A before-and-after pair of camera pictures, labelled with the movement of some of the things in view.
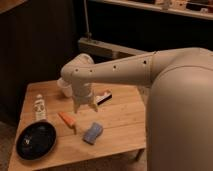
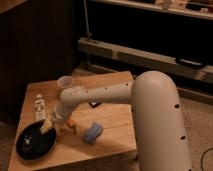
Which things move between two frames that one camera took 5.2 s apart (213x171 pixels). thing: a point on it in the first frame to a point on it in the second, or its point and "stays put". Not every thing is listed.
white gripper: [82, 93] to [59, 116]
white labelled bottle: [39, 109] stays put
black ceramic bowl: [36, 140] stays put
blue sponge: [94, 132] stays put
